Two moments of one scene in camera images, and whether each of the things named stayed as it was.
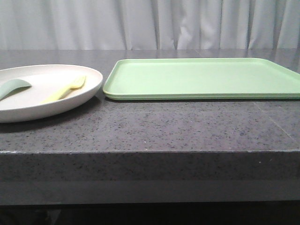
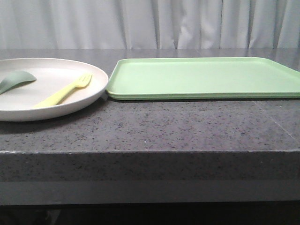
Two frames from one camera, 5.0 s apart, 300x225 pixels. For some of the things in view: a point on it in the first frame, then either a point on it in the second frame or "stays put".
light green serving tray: [201, 78] stays put
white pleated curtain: [149, 24] stays put
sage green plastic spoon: [11, 86] -> [15, 78]
